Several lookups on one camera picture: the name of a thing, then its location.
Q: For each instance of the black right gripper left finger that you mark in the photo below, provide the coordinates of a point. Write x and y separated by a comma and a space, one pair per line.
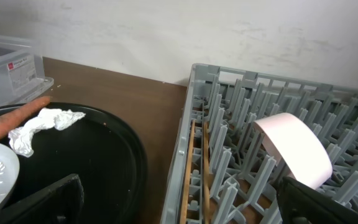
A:
60, 202

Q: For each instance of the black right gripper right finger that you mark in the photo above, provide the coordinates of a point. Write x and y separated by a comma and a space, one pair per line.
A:
299, 203

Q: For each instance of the wooden chopstick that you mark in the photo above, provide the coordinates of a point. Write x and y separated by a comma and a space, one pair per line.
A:
206, 174

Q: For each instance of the orange carrot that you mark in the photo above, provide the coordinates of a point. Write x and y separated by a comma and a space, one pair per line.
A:
13, 119

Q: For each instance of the grey dishwasher rack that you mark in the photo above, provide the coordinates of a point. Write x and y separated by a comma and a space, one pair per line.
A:
242, 175

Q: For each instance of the round black tray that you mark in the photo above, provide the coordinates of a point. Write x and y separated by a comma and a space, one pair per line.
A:
103, 150

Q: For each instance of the clear plastic bin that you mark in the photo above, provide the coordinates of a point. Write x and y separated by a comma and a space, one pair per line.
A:
22, 76

